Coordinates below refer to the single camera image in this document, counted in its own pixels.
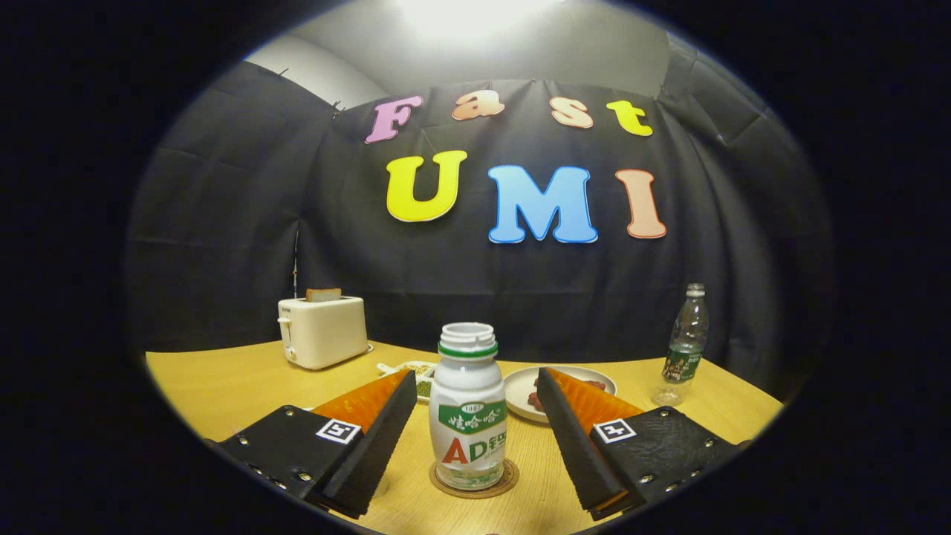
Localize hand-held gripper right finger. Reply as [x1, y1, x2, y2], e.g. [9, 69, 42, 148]
[536, 366, 751, 522]

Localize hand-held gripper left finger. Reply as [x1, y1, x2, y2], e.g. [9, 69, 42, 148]
[215, 369, 419, 519]

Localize round cork coaster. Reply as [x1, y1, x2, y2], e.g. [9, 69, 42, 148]
[429, 458, 520, 499]

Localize white juice bottle green label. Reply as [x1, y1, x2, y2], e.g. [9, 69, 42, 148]
[429, 322, 509, 492]

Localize clear plastic water bottle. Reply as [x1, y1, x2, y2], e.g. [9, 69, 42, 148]
[652, 282, 710, 407]

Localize red meat slices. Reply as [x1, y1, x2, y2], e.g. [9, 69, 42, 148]
[528, 377, 607, 413]

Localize small white snack dish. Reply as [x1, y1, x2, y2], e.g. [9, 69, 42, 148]
[376, 360, 438, 406]

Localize white round plate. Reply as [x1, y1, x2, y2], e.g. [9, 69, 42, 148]
[504, 365, 617, 425]

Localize cream toaster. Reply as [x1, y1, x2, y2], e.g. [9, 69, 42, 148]
[277, 296, 370, 371]

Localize wooden table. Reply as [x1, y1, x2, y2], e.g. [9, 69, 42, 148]
[145, 340, 786, 535]

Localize black backdrop cloth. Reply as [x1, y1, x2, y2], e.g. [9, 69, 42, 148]
[125, 30, 837, 402]

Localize ceiling light panel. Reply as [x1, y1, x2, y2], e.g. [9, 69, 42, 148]
[394, 0, 565, 42]

